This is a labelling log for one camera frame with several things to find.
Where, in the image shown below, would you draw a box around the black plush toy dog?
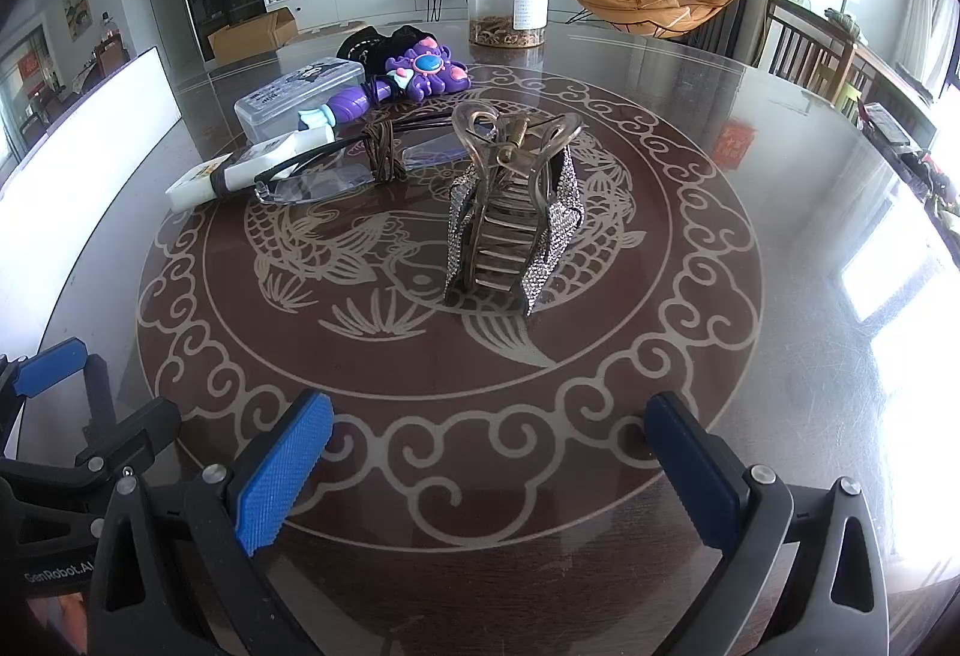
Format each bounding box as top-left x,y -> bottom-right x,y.
335,23 -> 436,79

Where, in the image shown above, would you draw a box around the clear frame eyeglasses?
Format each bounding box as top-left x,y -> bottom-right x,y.
253,117 -> 481,207

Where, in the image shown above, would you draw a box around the purple toy wand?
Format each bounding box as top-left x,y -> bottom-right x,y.
298,42 -> 472,132

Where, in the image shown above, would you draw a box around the brown hair tie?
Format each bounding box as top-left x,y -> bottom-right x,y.
358,116 -> 407,184

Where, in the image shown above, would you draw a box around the rhinestone hair claw clip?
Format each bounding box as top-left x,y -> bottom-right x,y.
444,103 -> 587,316

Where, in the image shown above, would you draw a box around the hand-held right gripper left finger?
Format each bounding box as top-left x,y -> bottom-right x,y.
88,388 -> 335,656

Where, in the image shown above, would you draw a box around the cardboard box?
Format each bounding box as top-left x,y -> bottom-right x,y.
208,8 -> 299,64

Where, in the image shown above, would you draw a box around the clear plastic storage box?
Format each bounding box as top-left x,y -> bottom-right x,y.
234,59 -> 366,141

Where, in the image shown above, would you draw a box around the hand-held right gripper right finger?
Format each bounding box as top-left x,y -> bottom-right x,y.
643,390 -> 890,656

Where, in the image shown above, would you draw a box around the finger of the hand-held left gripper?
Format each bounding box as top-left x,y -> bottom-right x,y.
0,337 -> 117,469
0,397 -> 183,503

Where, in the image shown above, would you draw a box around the white squeeze tube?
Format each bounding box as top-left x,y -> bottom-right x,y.
166,125 -> 336,212

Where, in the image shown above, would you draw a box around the white board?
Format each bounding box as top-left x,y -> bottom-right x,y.
0,47 -> 183,252

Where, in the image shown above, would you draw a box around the wooden dining chair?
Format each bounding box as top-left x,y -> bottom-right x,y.
757,0 -> 857,102

